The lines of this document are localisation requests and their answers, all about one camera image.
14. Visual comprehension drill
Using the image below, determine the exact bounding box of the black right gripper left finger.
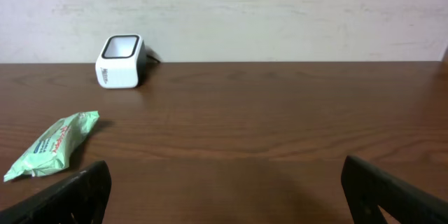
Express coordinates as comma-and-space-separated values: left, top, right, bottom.
1, 161, 111, 224

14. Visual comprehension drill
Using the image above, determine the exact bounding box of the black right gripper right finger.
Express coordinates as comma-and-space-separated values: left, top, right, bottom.
341, 155, 447, 224

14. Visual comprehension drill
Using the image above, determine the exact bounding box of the white barcode scanner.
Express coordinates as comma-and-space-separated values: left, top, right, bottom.
95, 34, 147, 89

